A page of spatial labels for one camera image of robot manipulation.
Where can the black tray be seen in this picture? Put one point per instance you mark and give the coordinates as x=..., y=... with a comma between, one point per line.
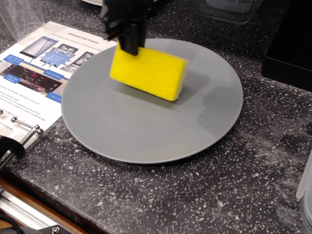
x=289, y=56

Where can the yellow sponge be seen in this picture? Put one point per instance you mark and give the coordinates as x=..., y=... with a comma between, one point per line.
x=152, y=71

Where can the black metal clamp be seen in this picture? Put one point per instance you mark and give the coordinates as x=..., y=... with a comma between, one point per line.
x=10, y=148

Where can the dishwasher instruction sheet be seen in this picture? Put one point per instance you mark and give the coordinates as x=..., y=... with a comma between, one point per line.
x=33, y=76

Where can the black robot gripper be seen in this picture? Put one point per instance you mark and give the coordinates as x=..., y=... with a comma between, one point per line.
x=127, y=20

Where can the aluminium rail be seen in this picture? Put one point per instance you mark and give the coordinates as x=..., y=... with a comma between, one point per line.
x=27, y=219

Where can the grey round plate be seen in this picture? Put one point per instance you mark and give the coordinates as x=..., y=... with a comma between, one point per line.
x=125, y=124

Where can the white plate edge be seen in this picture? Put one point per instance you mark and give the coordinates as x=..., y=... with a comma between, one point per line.
x=94, y=2

